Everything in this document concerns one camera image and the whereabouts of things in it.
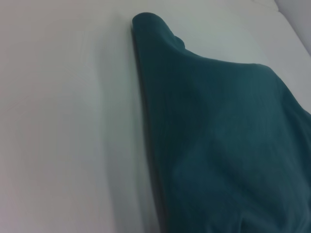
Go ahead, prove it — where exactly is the teal t-shirt with FREE print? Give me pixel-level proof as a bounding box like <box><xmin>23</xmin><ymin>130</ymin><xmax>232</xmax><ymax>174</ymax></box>
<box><xmin>131</xmin><ymin>12</ymin><xmax>311</xmax><ymax>233</ymax></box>

